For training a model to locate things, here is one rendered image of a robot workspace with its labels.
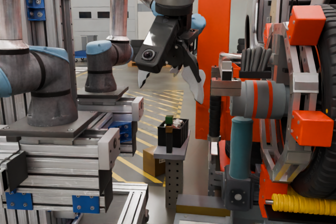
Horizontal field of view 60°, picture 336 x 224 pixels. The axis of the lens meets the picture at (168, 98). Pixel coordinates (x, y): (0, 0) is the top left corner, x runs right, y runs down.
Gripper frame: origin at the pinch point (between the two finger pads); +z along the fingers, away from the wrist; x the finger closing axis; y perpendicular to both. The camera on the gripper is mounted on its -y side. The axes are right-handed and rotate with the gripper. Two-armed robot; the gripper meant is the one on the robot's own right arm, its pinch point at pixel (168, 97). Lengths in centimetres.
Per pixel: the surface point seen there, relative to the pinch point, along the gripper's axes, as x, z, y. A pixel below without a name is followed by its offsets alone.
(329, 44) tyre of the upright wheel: -30.6, -5.1, 35.0
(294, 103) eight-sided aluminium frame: -26.1, 9.0, 25.1
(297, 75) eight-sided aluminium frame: -25.0, 2.6, 28.9
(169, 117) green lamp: 28, 57, 61
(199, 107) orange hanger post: 16, 54, 73
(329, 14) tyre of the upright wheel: -29, -10, 46
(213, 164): 4, 91, 73
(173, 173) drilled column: 26, 102, 66
